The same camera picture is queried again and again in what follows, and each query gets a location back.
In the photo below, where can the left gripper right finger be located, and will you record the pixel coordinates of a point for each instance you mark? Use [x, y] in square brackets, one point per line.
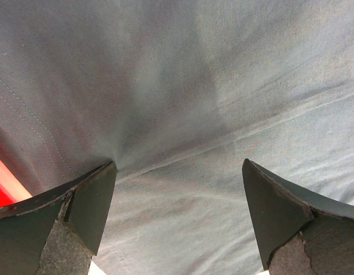
[297, 230]

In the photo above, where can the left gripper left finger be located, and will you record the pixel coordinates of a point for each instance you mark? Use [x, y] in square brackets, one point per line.
[60, 230]

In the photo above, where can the red plastic tray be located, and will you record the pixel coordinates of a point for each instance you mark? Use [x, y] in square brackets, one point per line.
[11, 190]

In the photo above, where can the dark blue-grey t-shirt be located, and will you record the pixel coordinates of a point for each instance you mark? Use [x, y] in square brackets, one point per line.
[178, 94]

